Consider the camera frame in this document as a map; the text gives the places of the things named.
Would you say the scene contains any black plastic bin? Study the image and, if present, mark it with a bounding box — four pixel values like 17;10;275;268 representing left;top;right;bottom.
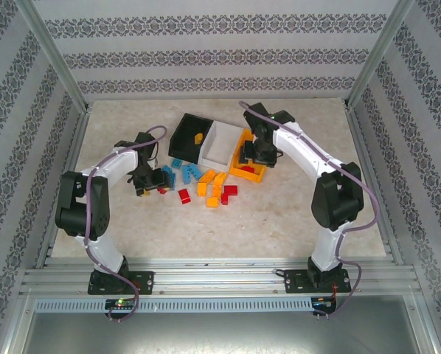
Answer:
167;112;213;165

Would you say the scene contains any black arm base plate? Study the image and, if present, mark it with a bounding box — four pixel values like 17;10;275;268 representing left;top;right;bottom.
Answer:
283;268;353;295
87;271;155;296

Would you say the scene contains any grey metal panel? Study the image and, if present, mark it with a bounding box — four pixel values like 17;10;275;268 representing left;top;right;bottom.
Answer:
6;294;441;354

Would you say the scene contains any aluminium frame post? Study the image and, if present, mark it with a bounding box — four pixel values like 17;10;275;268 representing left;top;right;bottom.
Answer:
15;0;92;111
344;0;417;110

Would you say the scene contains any orange plastic bin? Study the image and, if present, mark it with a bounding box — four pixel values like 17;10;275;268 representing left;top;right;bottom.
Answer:
227;128;274;184

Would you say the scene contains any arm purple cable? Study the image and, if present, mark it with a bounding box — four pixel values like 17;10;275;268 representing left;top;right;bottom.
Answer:
238;100;382;322
83;125;169;322

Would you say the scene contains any white plastic bin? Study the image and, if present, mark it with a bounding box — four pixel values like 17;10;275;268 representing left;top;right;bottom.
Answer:
196;120;243;171

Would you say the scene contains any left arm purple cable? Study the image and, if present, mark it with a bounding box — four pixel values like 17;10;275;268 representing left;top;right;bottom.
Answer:
83;125;169;322

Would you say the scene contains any slotted grey cable duct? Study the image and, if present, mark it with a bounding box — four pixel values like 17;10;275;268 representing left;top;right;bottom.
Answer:
34;297;313;313

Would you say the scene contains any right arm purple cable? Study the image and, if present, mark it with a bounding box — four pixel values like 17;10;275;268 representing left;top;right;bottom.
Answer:
238;100;382;322

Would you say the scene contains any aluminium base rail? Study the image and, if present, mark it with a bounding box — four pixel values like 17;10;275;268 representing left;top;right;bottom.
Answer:
19;257;423;296

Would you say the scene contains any small circuit board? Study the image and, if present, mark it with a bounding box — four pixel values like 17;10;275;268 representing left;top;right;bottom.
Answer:
312;296;338;309
105;298;137;310

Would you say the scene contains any aluminium side rail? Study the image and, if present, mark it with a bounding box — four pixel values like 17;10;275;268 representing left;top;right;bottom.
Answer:
34;105;93;269
344;103;404;266

